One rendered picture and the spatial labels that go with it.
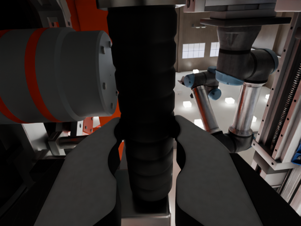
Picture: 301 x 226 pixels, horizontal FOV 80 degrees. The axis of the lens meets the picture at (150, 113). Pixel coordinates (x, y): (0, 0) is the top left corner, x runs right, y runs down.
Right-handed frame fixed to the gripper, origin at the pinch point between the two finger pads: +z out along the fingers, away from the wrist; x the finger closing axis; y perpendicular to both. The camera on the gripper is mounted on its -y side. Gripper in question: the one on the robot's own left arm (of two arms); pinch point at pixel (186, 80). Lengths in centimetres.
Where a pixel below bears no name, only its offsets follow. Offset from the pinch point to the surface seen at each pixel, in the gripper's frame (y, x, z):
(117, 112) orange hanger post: -2, 60, -38
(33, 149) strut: 15, 84, -84
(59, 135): 15, 81, -79
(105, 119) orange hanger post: -7, 66, -36
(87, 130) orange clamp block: 5, 75, -63
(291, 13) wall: 171, -1266, 833
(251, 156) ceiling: -449, -604, 301
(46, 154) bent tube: 14, 82, -84
